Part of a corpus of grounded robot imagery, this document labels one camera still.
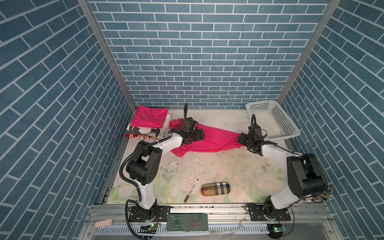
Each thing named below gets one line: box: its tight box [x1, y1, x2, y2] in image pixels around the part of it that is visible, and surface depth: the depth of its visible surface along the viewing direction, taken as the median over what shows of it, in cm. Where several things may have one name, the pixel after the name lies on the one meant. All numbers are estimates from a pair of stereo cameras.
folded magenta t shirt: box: [130, 105, 168, 129], surface depth 107 cm
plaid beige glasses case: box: [201, 182, 231, 197], surface depth 80 cm
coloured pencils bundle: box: [320, 193, 333, 199], surface depth 68 cm
